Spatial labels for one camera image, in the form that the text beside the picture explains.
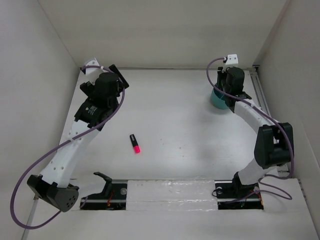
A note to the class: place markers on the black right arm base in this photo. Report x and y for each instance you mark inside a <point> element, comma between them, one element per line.
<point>232,195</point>

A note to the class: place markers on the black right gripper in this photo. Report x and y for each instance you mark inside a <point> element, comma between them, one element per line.
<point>220,74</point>

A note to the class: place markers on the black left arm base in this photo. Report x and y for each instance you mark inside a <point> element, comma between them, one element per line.
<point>104,194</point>

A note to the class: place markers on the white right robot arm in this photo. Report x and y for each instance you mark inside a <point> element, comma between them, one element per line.
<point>274,145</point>

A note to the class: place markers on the pink highlighter black body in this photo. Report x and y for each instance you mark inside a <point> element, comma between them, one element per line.
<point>135,144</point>

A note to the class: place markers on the teal round desk organizer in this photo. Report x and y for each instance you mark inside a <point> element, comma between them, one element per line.
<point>218,100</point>

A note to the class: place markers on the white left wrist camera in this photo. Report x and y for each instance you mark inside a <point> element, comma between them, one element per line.
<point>91,66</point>

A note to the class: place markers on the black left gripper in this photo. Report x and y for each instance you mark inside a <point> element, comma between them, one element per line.
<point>122,84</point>

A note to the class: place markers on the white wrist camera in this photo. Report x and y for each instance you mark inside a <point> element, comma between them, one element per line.
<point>91,66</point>
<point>231,60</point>

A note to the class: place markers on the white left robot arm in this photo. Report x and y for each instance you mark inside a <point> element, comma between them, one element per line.
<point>52,184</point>

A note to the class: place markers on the aluminium side rail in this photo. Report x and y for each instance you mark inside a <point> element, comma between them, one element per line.
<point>261,99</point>

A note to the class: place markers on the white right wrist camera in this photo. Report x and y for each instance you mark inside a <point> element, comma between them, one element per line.
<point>231,60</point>

